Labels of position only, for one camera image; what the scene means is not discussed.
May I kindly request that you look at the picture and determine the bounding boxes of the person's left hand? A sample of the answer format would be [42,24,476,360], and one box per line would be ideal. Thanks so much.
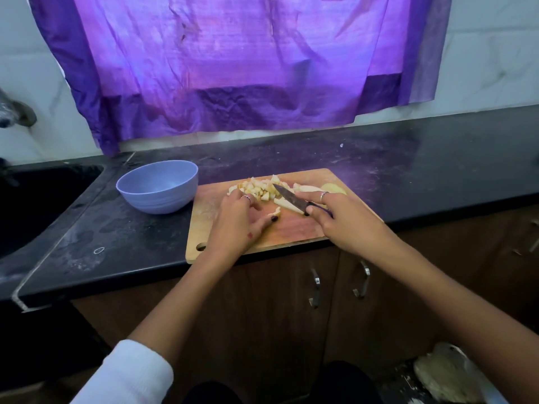
[204,189,282,266]

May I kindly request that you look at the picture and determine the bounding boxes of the person's right hand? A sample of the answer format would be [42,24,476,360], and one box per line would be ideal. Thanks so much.
[305,191,404,264]

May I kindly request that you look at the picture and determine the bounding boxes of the pile of diced potato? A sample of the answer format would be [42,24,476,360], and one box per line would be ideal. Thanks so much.
[227,174,287,204]

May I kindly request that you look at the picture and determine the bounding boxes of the thin potato strip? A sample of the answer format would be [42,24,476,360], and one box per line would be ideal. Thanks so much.
[273,198,305,215]

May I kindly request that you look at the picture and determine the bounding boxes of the black handled knife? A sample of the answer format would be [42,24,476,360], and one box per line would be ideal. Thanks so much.
[272,182,335,221]

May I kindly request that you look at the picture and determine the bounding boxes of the blue bowl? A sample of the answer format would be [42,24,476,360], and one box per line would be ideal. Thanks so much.
[115,159,200,216]

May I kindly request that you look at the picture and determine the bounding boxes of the person's left forearm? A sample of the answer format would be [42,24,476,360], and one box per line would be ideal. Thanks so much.
[128,248,237,367]

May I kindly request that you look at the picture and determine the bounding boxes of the person's dark trousers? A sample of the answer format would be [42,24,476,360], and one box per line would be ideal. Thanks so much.
[184,360,384,404]

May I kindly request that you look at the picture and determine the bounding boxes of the wooden cutting board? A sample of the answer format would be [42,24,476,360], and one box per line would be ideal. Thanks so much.
[185,168,384,264]

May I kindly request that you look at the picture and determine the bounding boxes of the purple cloth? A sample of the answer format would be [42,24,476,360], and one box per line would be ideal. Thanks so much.
[27,0,454,157]

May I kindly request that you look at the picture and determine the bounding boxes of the plastic bags on floor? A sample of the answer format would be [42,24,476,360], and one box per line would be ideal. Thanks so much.
[413,342,490,404]

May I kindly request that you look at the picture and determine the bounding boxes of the dark sink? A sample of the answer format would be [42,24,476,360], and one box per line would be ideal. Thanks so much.
[0,164,104,259]

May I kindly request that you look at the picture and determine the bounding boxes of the metal faucet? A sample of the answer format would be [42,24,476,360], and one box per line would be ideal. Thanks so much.
[0,90,37,130]

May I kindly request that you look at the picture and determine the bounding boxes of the metal cabinet handle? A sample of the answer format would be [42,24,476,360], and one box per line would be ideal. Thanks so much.
[352,259,372,300]
[308,267,323,310]

